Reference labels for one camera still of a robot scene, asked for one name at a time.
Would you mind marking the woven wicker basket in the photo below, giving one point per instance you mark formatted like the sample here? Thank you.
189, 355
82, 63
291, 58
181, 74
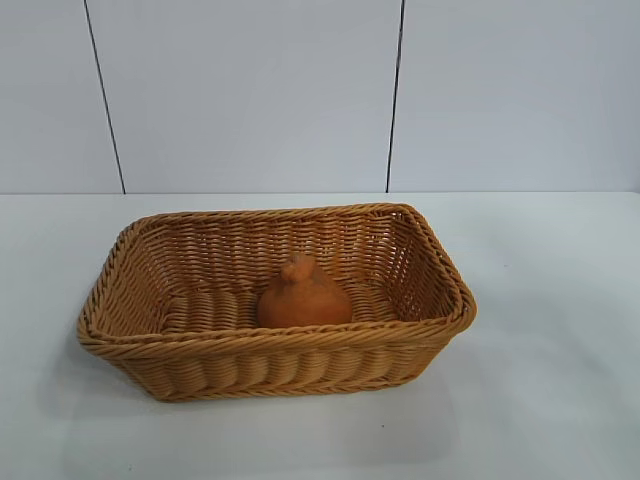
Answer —
280, 365

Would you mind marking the wrinkled orange fruit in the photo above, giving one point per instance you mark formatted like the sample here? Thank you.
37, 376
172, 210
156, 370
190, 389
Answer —
305, 305

